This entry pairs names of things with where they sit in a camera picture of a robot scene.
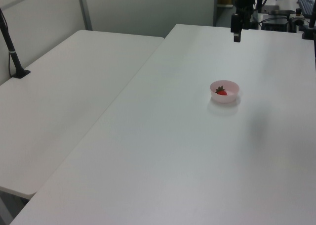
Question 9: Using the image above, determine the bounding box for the red strawberry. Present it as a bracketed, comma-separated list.
[214, 85, 228, 97]

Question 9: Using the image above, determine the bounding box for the black camera stand pole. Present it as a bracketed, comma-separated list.
[0, 7, 32, 80]

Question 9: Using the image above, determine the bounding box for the pink plastic bowl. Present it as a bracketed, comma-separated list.
[209, 80, 240, 104]

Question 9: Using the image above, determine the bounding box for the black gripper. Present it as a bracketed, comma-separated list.
[230, 0, 256, 43]

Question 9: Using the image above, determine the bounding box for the black lab equipment block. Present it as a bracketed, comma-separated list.
[261, 9, 297, 33]

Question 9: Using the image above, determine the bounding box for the black computer keyboard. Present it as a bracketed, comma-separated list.
[297, 0, 315, 16]

